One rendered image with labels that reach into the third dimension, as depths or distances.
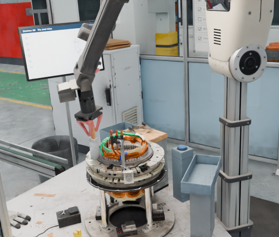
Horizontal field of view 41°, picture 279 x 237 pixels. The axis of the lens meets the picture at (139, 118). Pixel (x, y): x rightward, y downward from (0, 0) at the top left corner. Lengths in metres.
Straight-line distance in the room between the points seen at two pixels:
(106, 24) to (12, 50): 4.18
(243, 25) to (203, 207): 0.69
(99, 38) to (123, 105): 2.70
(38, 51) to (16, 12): 2.72
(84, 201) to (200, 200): 0.63
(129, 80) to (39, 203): 2.29
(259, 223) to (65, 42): 1.94
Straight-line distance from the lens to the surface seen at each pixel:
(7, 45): 5.40
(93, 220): 1.66
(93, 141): 1.45
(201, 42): 3.71
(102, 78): 3.78
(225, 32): 1.48
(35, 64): 2.41
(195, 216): 1.49
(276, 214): 3.18
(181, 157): 1.66
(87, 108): 1.38
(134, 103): 4.03
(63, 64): 2.45
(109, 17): 1.19
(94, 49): 1.25
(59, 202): 1.87
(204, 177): 1.46
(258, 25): 1.48
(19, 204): 1.93
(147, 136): 1.77
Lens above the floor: 1.71
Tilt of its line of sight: 18 degrees down
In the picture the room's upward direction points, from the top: 4 degrees counter-clockwise
